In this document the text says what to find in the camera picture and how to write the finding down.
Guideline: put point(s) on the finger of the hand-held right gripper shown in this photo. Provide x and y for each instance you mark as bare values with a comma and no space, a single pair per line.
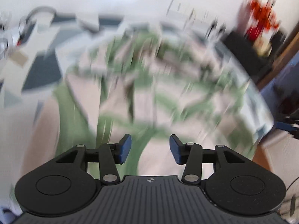
283,125

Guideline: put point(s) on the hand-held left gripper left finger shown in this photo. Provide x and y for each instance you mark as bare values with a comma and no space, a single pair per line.
123,148

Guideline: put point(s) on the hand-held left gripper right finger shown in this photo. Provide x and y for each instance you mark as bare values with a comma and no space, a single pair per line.
176,148

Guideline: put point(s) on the green leaf print shirt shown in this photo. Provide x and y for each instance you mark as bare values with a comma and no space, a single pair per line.
163,86

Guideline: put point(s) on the black cabinet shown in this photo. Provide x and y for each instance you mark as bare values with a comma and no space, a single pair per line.
245,51

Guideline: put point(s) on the orange artificial flowers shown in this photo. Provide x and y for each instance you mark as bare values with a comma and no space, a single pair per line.
261,11

